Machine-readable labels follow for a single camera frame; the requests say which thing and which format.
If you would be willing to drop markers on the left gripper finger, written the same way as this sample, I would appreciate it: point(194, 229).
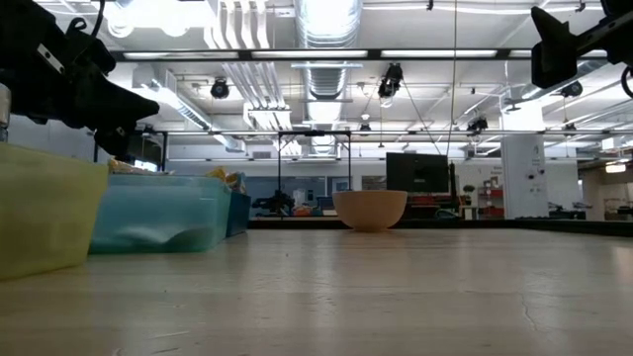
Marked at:
point(116, 141)
point(118, 106)

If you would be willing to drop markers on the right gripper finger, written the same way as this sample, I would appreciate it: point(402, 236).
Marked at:
point(554, 49)

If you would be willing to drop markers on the blue ramen noodle packet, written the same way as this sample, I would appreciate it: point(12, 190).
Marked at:
point(237, 182)

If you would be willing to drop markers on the black ceiling spotlight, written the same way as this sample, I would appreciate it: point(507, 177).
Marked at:
point(390, 79)
point(571, 89)
point(477, 123)
point(219, 89)
point(364, 127)

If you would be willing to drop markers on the teal plastic bin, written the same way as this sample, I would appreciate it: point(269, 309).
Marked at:
point(158, 212)

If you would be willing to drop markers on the yellow plastic bin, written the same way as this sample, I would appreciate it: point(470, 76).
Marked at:
point(49, 212)

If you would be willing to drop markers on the white square pillar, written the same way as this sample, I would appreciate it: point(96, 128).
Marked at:
point(524, 173)

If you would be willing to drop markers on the white rectangular ceiling lamp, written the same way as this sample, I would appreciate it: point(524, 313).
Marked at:
point(614, 167)

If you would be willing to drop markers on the blue plastic bin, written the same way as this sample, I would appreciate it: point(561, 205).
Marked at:
point(239, 212)

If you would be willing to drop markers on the black overhead rig bar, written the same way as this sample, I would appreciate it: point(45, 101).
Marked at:
point(376, 53)

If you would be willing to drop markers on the orange bowl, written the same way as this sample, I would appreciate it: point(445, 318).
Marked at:
point(370, 210)

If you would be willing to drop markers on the silver ventilation duct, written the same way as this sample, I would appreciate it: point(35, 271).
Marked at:
point(544, 86)
point(329, 29)

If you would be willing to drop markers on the black background workstation frame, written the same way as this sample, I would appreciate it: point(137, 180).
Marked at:
point(279, 148)

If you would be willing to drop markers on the black aluminium table frame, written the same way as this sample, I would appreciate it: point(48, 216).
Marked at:
point(569, 225)

